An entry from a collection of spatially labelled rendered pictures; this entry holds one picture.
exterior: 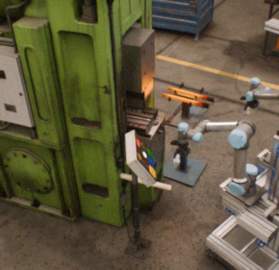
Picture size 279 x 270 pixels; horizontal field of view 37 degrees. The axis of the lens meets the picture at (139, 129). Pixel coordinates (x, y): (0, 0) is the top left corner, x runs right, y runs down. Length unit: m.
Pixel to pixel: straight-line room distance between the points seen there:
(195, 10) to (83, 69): 4.22
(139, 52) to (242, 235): 1.78
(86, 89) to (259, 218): 1.58
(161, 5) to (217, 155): 3.36
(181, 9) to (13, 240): 4.66
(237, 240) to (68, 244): 1.51
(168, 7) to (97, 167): 4.19
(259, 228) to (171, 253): 1.00
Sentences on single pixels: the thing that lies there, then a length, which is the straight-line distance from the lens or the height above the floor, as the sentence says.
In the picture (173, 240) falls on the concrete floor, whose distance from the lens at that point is 3.94.
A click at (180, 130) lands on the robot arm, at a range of 3.05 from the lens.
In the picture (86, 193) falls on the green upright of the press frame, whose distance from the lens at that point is 3.90.
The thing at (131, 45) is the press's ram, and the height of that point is 1.76.
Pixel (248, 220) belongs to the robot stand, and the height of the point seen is 0.73.
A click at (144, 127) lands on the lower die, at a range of 3.54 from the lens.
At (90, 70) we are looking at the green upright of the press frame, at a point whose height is 1.62.
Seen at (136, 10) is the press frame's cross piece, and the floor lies 1.91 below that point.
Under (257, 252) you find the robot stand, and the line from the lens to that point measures 3.70.
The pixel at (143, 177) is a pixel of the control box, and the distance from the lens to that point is 3.01.
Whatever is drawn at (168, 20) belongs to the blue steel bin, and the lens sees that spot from 7.36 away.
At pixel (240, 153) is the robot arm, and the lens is 2.84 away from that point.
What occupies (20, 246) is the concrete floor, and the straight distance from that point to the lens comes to 4.09.
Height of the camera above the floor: 3.12
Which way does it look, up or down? 37 degrees down
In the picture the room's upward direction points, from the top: 2 degrees counter-clockwise
